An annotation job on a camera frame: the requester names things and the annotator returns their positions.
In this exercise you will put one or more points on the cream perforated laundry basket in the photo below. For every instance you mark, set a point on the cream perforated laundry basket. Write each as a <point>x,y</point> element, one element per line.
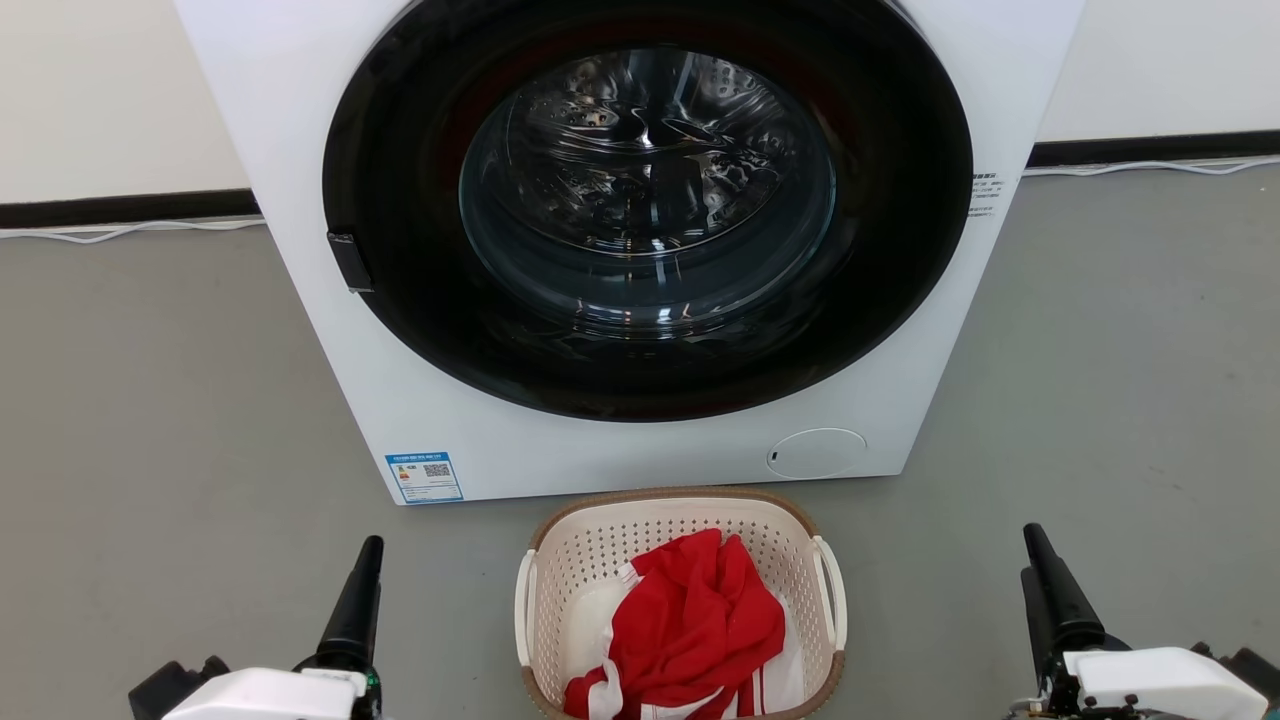
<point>590,545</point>

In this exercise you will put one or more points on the red garment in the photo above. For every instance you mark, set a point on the red garment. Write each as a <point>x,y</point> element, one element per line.
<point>690,620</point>

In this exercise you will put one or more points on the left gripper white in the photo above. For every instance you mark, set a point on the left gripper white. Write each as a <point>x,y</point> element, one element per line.
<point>260,697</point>

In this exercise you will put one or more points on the round white filter cover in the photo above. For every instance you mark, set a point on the round white filter cover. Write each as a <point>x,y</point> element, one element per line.
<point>817,454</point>

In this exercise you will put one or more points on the round black glass washer door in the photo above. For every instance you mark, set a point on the round black glass washer door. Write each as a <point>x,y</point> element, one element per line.
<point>400,260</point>

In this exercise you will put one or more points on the small printed text sticker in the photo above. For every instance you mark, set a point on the small printed text sticker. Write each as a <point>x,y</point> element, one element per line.
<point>985,195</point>

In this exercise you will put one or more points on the white garment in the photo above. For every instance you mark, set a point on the white garment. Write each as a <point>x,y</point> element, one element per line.
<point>592,625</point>

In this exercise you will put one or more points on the white front-load washing machine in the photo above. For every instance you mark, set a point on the white front-load washing machine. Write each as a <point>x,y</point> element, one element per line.
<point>300,120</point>

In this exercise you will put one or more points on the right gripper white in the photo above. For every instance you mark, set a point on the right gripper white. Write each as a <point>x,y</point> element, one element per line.
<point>1160,685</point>

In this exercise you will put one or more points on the blue energy label sticker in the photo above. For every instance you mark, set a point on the blue energy label sticker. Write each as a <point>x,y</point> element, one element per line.
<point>424,477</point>

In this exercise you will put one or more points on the black wall baseboard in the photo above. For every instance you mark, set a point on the black wall baseboard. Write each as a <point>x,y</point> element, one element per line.
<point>120,209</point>
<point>1150,149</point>

